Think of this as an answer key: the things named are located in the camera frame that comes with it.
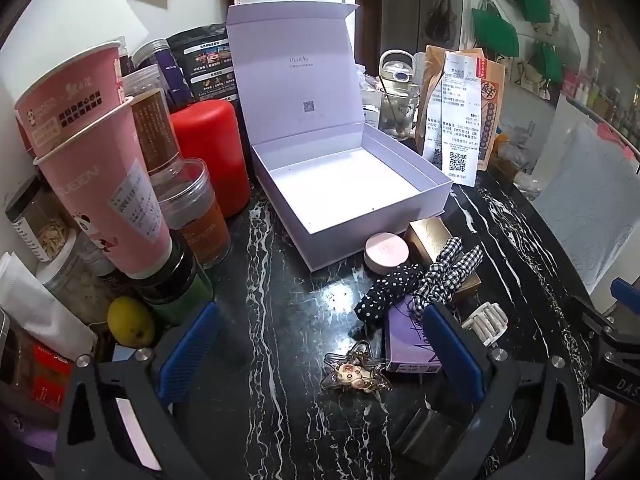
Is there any seed filled jar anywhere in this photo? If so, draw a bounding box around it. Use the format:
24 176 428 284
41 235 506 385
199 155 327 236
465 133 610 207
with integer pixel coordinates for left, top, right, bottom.
4 174 72 262

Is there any long white receipt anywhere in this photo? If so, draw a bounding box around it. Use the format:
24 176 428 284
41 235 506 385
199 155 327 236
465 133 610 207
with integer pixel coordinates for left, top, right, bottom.
423 52 482 188

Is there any gingham checkered scrunchie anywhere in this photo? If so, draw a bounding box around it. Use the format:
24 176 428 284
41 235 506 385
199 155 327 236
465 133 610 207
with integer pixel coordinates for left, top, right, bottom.
410 236 484 321

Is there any purple label jar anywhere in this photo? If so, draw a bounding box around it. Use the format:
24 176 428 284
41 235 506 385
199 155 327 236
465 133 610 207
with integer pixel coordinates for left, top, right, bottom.
132 39 193 112

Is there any brown label clear jar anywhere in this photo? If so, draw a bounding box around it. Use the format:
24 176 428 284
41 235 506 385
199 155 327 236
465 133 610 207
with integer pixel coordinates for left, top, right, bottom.
122 64 180 176

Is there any black polka dot scrunchie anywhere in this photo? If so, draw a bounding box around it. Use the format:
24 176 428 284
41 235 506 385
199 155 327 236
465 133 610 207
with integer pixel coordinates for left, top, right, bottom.
355 263 424 327

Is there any red cylindrical canister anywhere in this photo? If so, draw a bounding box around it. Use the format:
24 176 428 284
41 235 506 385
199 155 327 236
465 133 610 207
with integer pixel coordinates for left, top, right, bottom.
170 100 250 218

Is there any gold star hair clip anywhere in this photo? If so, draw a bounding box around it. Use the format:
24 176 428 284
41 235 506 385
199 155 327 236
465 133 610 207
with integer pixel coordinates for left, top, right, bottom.
320 341 392 393

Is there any purple signed box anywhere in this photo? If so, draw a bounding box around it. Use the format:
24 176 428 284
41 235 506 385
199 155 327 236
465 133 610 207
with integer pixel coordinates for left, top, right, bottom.
384 296 442 374

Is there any cream hair claw clip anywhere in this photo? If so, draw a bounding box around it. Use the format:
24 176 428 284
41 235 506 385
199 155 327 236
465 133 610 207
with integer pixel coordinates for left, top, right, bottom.
462 302 509 347

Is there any clear jar orange label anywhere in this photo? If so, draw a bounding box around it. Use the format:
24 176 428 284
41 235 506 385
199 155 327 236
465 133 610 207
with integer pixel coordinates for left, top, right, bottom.
152 157 231 269

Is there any pink paper cup stack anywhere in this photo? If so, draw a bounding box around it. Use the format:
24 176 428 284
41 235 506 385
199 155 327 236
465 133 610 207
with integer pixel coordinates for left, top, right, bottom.
15 40 171 280

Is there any pink round compact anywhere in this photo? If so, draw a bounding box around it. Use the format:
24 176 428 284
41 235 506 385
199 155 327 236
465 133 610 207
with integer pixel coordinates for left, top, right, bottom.
363 232 409 275

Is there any brown paper bag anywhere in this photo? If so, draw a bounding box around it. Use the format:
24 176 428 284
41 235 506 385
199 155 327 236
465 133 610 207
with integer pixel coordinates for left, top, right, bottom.
414 44 508 172

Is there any lavender gift box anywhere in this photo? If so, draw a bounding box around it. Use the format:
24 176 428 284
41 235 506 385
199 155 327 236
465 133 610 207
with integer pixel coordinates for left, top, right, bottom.
227 0 452 271

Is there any black snack pouch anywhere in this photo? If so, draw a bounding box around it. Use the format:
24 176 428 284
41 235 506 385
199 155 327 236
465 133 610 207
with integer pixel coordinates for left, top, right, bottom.
167 23 239 102

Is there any yellow lemon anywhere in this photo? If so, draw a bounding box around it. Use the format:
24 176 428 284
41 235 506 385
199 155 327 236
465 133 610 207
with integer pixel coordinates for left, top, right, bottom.
106 296 155 349

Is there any gold rectangular box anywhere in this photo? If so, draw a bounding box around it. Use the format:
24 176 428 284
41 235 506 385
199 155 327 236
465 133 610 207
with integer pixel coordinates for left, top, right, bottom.
404 217 482 302

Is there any clear drinking glass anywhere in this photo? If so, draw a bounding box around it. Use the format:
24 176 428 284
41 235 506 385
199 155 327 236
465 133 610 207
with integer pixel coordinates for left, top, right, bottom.
378 87 419 140

